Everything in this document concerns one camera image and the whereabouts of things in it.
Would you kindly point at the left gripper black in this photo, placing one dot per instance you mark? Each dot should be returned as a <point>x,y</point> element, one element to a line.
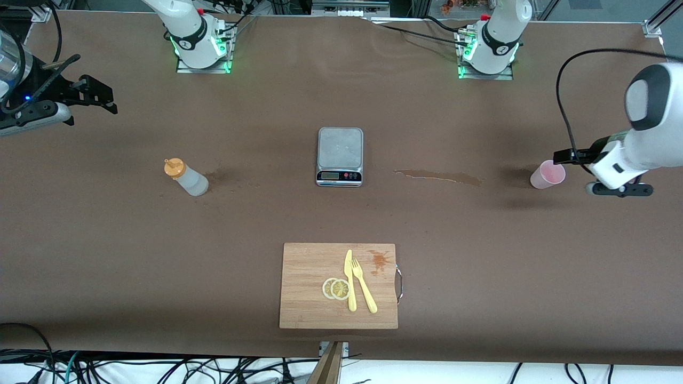
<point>596,149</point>

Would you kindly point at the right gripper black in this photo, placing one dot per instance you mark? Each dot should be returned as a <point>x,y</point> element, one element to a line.
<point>47,85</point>

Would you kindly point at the pink plastic cup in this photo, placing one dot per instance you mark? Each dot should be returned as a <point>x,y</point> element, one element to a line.
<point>547,176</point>

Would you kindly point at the clear sauce bottle orange cap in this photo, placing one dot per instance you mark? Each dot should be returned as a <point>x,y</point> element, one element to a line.
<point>192,182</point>

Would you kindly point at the silver digital kitchen scale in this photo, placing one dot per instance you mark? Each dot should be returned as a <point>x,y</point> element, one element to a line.
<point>339,149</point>

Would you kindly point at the yellow plastic fork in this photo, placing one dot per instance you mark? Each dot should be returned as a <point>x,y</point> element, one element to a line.
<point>365,293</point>

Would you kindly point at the yellow plastic knife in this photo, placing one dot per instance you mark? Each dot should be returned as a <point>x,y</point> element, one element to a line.
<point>351,290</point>

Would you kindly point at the white power strip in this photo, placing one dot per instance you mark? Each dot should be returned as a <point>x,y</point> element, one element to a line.
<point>349,12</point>

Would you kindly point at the lemon slice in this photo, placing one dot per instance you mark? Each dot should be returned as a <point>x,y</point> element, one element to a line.
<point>340,289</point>
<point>326,288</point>

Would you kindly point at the wooden cutting board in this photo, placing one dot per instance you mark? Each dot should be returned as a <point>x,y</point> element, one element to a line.
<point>309,277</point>

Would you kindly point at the aluminium frame corner bracket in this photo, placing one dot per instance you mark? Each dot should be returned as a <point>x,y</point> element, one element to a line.
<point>41,15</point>
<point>652,29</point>

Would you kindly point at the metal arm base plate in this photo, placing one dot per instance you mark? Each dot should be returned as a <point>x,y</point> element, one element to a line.
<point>203,70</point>
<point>485,77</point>

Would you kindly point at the small metal table bracket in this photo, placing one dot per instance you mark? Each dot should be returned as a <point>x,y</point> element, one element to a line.
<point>346,349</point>

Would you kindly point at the wooden post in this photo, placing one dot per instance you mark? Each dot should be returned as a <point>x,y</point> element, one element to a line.
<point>326,368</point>

